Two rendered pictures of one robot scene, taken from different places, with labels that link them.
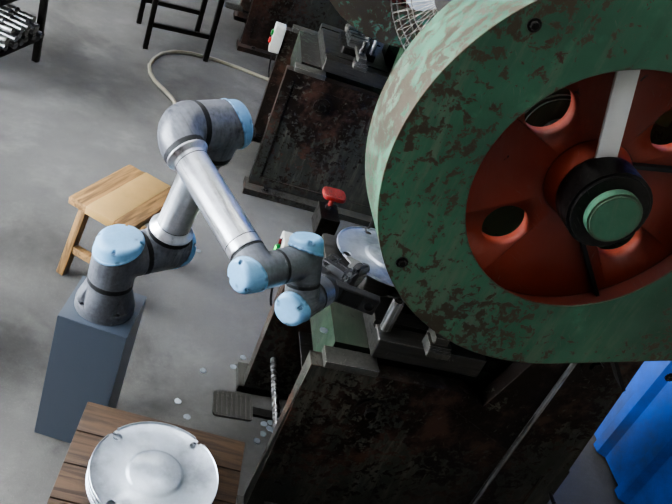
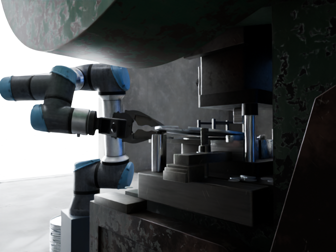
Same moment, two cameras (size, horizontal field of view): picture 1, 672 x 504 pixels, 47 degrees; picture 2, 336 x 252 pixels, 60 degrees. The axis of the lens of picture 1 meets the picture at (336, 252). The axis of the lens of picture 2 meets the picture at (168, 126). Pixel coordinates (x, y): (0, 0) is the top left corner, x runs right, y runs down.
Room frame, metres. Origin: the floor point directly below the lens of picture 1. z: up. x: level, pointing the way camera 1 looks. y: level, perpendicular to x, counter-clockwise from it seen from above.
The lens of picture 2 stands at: (1.29, -0.83, 0.80)
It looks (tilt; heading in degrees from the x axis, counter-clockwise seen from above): 1 degrees up; 65
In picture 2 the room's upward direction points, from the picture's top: straight up
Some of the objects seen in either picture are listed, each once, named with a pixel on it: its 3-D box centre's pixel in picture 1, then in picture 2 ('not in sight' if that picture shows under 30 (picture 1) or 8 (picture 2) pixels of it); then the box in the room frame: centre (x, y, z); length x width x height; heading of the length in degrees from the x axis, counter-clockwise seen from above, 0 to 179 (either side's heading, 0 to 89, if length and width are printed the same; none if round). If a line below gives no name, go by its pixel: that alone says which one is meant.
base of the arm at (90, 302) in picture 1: (107, 291); (86, 200); (1.51, 0.50, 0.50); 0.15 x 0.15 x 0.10
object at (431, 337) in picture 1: (438, 321); (202, 152); (1.61, -0.31, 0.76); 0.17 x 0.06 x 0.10; 19
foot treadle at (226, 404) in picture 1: (305, 422); not in sight; (1.73, -0.12, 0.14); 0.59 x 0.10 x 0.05; 109
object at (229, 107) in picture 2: not in sight; (246, 106); (1.77, -0.26, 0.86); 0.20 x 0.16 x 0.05; 19
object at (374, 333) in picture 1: (414, 301); (245, 181); (1.77, -0.25, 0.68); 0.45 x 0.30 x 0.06; 19
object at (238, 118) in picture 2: not in sight; (241, 115); (1.77, -0.24, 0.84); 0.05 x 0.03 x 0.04; 19
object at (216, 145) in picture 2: not in sight; (243, 148); (1.77, -0.25, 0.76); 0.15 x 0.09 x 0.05; 19
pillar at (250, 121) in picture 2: not in sight; (250, 129); (1.71, -0.34, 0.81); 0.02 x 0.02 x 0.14
